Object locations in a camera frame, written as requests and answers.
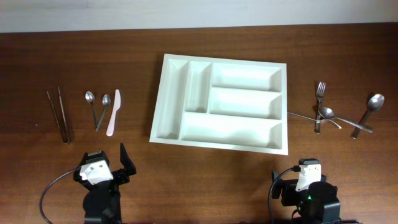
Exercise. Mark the large spoon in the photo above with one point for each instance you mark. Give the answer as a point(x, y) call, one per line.
point(375, 102)
point(328, 113)

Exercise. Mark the metal tongs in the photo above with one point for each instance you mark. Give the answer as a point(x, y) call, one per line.
point(61, 120)

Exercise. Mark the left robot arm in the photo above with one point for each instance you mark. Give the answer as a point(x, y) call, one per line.
point(102, 203)

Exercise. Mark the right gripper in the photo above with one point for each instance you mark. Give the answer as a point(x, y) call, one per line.
point(288, 186)

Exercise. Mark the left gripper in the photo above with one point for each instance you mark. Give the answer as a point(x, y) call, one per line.
point(122, 175)

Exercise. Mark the small teaspoon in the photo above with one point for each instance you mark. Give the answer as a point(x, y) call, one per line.
point(90, 98)
point(106, 101)

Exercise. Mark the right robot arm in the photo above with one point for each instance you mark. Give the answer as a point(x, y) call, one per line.
point(329, 213)

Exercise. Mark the pink plastic knife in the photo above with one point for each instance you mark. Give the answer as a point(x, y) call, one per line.
point(112, 121)

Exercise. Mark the metal fork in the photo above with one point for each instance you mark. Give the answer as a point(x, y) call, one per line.
point(319, 96)
point(311, 118)

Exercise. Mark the white cutlery tray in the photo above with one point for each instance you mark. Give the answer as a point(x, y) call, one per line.
point(222, 103)

